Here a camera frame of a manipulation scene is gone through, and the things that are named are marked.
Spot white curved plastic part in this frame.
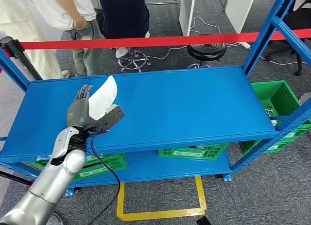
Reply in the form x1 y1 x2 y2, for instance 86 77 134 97
88 75 118 121

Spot black camera cable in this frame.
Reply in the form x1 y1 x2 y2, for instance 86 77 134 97
88 123 122 225

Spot white desk panel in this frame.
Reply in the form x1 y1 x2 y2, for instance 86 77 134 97
224 0 257 34

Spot black barrier post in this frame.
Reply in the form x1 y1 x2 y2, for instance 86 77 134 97
0 36 43 81

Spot white desk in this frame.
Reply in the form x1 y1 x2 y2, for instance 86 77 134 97
146 0 197 37

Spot yellow tape outline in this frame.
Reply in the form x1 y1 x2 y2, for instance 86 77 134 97
116 175 207 222

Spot black slanted pole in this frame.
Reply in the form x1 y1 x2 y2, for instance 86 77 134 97
0 170 34 187

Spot black office chair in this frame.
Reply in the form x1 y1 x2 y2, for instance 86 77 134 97
263 0 311 77

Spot blue metal shelf rack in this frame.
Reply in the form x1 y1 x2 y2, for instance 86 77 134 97
0 0 311 198

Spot silver round disc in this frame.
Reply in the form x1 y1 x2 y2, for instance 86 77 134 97
298 92 311 105

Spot black round stool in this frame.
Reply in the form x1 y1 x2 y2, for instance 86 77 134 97
186 34 227 69

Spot green plastic crate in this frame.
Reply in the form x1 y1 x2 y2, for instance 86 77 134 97
239 80 311 147
26 153 128 170
243 128 311 155
157 143 229 160
72 159 128 182

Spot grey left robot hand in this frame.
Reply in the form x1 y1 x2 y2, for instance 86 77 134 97
66 84 97 129

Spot person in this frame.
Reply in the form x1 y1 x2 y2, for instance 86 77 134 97
88 0 152 58
26 0 105 78
0 0 71 80

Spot red barrier tape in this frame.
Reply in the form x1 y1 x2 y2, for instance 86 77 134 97
19 29 311 51

